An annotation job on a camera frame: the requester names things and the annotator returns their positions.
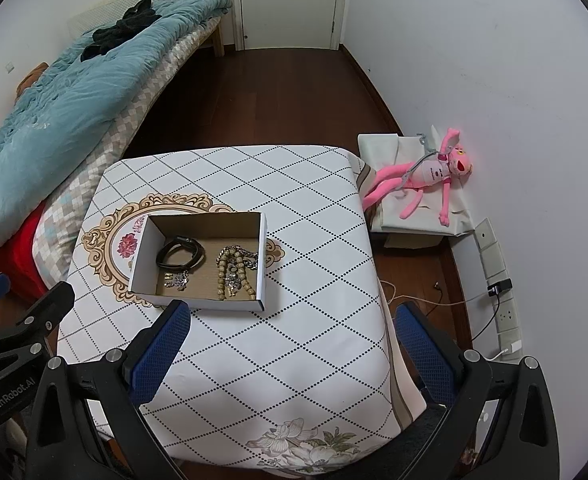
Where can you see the white wall socket plate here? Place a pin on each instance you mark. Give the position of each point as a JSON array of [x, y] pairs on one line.
[[513, 337], [494, 264], [506, 315], [486, 234]]

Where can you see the grey plastic hanger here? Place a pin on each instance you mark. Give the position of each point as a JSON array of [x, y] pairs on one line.
[[426, 142]]

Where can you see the cardboard box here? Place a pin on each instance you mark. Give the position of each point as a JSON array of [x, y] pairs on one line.
[[143, 260]]

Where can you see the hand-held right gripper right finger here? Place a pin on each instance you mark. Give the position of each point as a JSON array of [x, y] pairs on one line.
[[424, 355]]

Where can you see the red blanket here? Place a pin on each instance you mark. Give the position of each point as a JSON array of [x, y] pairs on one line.
[[18, 255]]

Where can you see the white charger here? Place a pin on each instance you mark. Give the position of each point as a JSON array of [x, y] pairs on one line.
[[514, 346]]

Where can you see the light blue quilt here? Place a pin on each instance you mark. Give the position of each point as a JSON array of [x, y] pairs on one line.
[[73, 105]]

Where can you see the white door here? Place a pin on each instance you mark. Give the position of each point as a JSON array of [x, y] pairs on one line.
[[289, 0]]

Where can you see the brown pillow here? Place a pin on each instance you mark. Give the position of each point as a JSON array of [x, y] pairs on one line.
[[29, 80]]

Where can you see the black charger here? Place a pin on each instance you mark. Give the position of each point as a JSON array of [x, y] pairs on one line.
[[500, 287]]

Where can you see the pink plush toy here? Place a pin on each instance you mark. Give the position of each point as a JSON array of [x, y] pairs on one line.
[[431, 175]]

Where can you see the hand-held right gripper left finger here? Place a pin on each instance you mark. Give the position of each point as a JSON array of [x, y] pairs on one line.
[[161, 350]]

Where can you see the black clothing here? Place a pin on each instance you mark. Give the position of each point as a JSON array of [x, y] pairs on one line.
[[118, 30]]

